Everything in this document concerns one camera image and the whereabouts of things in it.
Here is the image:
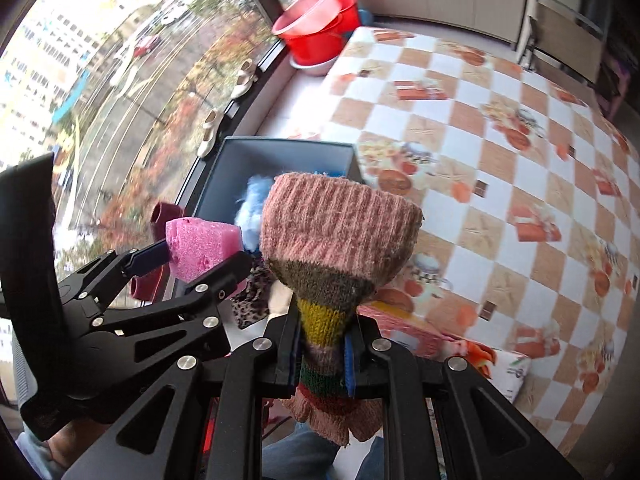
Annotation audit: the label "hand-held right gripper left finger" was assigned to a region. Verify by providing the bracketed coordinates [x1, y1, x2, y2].
[65, 305, 303, 480]

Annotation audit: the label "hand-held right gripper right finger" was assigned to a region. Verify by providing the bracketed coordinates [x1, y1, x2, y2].
[342, 317, 583, 480]

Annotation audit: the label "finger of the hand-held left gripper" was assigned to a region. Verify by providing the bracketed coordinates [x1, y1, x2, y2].
[90, 250, 253, 341]
[57, 240, 171, 311]

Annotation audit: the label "pink sponge with holes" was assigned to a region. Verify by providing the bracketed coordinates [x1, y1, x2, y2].
[165, 217, 242, 283]

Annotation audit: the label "leopard print scrunchie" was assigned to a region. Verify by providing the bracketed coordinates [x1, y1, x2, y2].
[230, 262, 276, 331]

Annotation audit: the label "light blue fluffy cloth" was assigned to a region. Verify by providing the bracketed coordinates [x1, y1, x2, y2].
[232, 175, 276, 253]

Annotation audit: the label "pink striped knit sock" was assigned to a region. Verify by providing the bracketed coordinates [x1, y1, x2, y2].
[260, 172, 423, 448]

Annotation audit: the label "grey cardboard box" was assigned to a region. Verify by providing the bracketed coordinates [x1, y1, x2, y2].
[192, 136, 363, 261]

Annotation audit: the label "person's left forearm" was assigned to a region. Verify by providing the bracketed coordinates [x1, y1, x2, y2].
[15, 415, 116, 480]

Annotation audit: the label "maroon knit slipper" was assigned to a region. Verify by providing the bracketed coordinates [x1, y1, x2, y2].
[129, 275, 166, 303]
[151, 201, 183, 241]

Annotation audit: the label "red patterned carton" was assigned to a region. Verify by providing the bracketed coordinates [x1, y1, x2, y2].
[357, 302, 446, 361]

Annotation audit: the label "person's jeans legs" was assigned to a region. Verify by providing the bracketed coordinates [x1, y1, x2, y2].
[260, 420, 391, 480]

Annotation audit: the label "red plastic stool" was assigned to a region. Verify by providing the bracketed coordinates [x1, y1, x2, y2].
[200, 395, 221, 466]

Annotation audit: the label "cream heeled shoe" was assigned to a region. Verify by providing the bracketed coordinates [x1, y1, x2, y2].
[230, 59, 258, 101]
[196, 109, 226, 159]

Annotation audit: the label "large glass window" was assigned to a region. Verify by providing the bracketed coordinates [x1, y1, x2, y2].
[0, 0, 321, 311]

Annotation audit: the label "white plastic basin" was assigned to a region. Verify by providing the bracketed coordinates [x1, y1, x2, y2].
[290, 52, 341, 77]

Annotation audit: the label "checkered printed tablecloth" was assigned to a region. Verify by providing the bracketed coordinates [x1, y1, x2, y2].
[260, 25, 638, 458]

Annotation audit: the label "red plastic basin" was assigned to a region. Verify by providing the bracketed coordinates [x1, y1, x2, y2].
[287, 0, 362, 63]

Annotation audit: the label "folding chair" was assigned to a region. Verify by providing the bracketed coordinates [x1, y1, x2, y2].
[515, 0, 608, 86]

